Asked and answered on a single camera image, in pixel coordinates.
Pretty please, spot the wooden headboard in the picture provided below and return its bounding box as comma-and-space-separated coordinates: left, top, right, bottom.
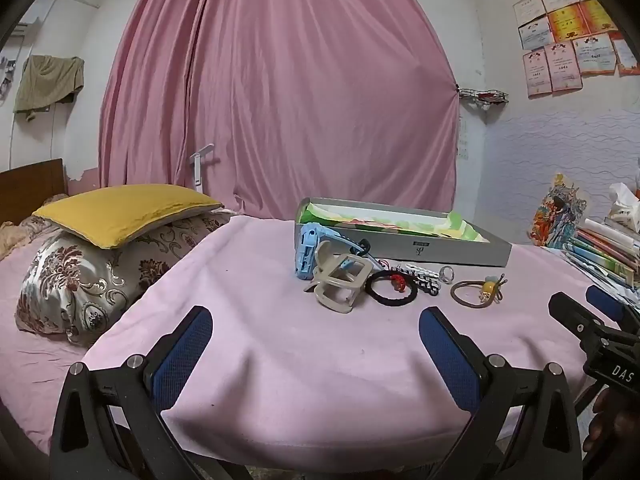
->
0, 158, 68, 226

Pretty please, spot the blue wrist watch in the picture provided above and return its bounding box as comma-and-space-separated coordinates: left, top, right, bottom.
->
295, 221, 373, 281

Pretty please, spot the floral satin pillow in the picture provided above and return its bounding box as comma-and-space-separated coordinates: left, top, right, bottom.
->
15, 212, 236, 348

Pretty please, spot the colourful painted paper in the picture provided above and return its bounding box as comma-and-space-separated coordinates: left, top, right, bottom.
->
298, 201, 488, 243

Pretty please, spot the tissue pack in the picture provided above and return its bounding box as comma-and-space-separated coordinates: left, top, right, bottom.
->
607, 182, 640, 233

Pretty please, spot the stack of books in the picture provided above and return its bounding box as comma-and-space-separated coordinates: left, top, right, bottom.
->
547, 217, 640, 306

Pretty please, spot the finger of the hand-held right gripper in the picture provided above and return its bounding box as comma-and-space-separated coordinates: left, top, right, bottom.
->
586, 285, 640, 333
548, 292, 626, 356

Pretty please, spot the grey shallow box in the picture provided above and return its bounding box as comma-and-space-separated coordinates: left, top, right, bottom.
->
294, 197, 513, 268

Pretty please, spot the pink bed sheet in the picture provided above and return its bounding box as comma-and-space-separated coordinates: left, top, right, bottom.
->
0, 240, 166, 451

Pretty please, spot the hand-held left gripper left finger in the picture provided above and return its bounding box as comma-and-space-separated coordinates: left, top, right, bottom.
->
49, 305, 251, 480

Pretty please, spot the pink curtain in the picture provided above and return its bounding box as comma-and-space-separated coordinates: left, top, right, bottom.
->
98, 0, 461, 223

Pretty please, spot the group of wall certificates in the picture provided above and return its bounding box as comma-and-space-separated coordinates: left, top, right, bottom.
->
512, 0, 640, 98

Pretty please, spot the beige blanket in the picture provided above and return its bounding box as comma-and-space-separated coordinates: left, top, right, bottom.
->
0, 220, 56, 261

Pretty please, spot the black and white braided keychain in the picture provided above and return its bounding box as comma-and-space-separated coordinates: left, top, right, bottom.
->
412, 271, 442, 297

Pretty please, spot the white desk lamp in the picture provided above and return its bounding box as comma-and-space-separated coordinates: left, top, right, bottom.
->
189, 144, 216, 196

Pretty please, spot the green hanging cloth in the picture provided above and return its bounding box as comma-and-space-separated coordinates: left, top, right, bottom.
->
13, 55, 86, 122

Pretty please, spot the yellow pillow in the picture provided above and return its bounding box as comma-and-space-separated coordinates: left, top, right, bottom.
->
31, 185, 223, 250

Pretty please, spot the brown hair tie yellow bead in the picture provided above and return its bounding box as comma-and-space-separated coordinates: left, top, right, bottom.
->
450, 272, 508, 309

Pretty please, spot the beige hair claw clip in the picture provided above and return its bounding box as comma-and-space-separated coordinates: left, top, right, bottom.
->
305, 241, 375, 316

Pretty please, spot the person's right hand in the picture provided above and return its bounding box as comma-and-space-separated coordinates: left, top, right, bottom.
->
582, 390, 640, 461

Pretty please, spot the black hair tie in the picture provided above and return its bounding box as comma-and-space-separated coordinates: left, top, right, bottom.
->
364, 270, 418, 308

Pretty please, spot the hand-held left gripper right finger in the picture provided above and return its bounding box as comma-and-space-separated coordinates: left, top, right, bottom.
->
419, 306, 585, 480

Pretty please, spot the colourful figure cutout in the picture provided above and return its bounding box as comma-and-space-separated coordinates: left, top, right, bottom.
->
530, 172, 588, 248

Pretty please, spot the wire wall rack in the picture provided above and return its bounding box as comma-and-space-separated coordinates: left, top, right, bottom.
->
457, 85, 510, 110

